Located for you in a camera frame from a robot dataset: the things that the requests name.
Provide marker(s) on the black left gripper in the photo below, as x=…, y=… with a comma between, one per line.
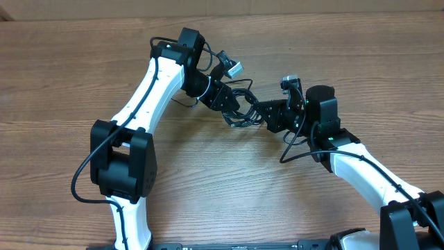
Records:
x=214, y=101

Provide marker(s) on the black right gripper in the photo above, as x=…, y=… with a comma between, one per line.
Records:
x=284, y=115

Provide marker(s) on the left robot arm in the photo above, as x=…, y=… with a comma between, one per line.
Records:
x=122, y=158

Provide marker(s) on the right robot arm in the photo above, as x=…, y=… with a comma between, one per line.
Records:
x=409, y=217

